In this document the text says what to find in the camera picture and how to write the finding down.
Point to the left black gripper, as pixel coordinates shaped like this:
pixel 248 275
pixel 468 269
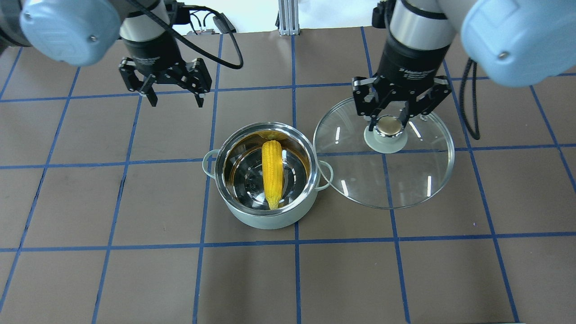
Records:
pixel 151 55

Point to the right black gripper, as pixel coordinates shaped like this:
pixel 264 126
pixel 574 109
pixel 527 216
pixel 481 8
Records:
pixel 408 60

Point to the glass pot lid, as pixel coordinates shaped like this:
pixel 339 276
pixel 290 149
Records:
pixel 393 166

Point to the yellow corn cob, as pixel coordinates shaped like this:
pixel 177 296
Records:
pixel 273 176

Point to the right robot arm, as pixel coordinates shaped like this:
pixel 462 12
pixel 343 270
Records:
pixel 517 43

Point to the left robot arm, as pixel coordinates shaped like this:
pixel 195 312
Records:
pixel 80 32

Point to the pale green cooking pot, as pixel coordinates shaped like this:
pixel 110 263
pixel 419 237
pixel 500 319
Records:
pixel 237 170

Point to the black power adapter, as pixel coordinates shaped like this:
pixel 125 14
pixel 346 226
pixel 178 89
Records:
pixel 223 24

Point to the aluminium frame post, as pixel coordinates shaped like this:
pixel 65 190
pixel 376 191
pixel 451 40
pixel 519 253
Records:
pixel 288 18

